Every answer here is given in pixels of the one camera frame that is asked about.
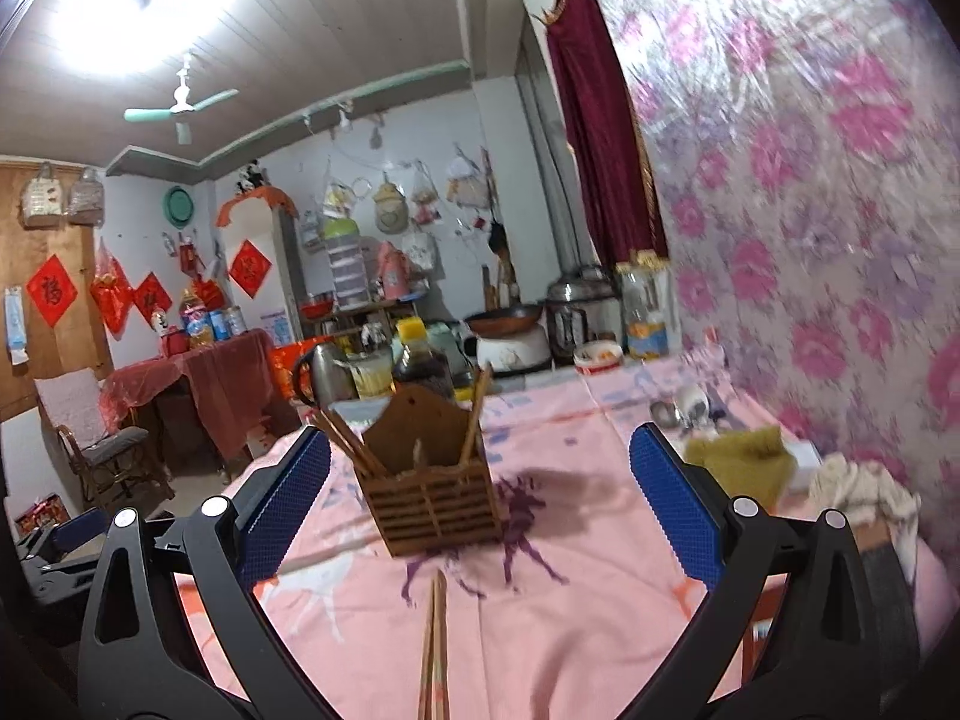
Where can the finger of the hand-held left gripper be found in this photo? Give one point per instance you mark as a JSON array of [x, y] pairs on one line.
[[82, 529]]

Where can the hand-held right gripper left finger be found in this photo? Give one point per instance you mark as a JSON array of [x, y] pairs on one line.
[[289, 495]]

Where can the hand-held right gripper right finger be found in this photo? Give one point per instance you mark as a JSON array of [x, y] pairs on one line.
[[671, 495]]

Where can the bundle of wooden chopsticks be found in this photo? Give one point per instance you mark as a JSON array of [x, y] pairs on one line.
[[352, 446]]

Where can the slatted wooden chopstick holder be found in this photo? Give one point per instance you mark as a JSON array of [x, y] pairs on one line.
[[435, 510]]

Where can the printed bamboo chopstick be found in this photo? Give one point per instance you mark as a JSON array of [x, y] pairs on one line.
[[427, 660]]

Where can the plain wooden chopstick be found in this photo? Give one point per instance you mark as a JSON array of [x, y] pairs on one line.
[[442, 660]]

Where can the red printed cardboard box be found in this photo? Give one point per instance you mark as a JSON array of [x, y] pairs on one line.
[[37, 514]]

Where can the mustard yellow towel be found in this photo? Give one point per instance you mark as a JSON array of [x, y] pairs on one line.
[[739, 461]]

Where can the metal spoon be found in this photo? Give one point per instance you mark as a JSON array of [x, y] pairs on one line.
[[664, 412]]

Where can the white cup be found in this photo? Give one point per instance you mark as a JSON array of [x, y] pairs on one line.
[[690, 399]]

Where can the rattan chair with cushion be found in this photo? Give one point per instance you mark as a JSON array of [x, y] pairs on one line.
[[75, 409]]

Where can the stainless steel kettle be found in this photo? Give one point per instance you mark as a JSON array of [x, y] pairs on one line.
[[330, 379]]

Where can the table with red cloth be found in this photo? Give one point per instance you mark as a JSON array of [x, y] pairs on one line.
[[217, 390]]

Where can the red gift box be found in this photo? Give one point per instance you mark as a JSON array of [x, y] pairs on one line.
[[281, 367]]

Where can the steel cooking pot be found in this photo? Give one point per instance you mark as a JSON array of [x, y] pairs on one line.
[[371, 379]]

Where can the red and white bowl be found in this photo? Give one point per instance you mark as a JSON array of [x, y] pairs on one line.
[[598, 358]]

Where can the dark soy sauce bottle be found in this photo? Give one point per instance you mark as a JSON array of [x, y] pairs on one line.
[[420, 367]]

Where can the clear plastic bottle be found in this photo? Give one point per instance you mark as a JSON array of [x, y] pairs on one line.
[[645, 307]]

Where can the cream crumpled cloth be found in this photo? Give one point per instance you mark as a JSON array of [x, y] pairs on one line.
[[862, 491]]

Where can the small red pot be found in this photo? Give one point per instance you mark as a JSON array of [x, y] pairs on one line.
[[174, 341]]

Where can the white refrigerator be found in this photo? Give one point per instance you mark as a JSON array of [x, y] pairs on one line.
[[262, 304]]

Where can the yellow cooking oil bottle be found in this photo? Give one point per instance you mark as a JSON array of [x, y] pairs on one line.
[[196, 322]]

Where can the thin brown chopstick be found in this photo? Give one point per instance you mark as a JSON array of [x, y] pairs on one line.
[[475, 420]]

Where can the silver rice cooker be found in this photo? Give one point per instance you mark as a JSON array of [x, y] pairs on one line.
[[577, 315]]

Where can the white electric cooker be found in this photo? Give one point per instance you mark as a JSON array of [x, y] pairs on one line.
[[514, 354]]

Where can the white blue hanging packet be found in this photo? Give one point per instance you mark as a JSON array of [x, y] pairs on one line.
[[13, 322]]

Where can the red diamond paper on refrigerator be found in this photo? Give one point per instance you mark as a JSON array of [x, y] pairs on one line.
[[250, 268]]

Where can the stacked container with green lid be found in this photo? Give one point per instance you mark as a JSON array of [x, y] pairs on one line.
[[345, 270]]

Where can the red hanging decoration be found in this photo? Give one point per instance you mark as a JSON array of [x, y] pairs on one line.
[[112, 292]]

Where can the small red diamond paper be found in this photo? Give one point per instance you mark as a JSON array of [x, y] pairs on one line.
[[152, 298]]

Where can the brown wok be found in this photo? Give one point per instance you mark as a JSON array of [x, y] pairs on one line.
[[506, 320]]

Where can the large red diamond paper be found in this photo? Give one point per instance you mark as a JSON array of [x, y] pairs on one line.
[[51, 290]]

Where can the orange cloth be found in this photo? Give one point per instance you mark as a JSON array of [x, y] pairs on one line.
[[262, 199]]

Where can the beige hanging bag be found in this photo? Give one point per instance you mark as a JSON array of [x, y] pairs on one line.
[[390, 210]]

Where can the plush toy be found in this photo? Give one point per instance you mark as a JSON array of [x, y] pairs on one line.
[[251, 176]]

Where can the woven grey handbag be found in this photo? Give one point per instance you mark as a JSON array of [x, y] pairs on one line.
[[86, 199]]

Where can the woven beige handbag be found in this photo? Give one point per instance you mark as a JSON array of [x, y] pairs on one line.
[[41, 199]]

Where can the green ceiling fan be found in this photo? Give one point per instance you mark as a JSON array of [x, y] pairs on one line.
[[180, 101]]

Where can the round ceiling lamp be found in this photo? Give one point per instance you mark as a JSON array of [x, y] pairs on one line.
[[139, 0]]

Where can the green plate on wall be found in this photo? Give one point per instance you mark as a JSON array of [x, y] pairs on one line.
[[178, 205]]

